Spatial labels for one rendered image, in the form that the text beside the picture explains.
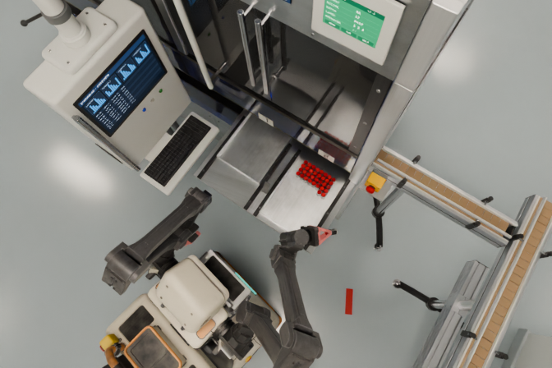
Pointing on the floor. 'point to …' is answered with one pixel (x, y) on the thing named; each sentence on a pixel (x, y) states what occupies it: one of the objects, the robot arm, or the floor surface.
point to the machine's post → (407, 80)
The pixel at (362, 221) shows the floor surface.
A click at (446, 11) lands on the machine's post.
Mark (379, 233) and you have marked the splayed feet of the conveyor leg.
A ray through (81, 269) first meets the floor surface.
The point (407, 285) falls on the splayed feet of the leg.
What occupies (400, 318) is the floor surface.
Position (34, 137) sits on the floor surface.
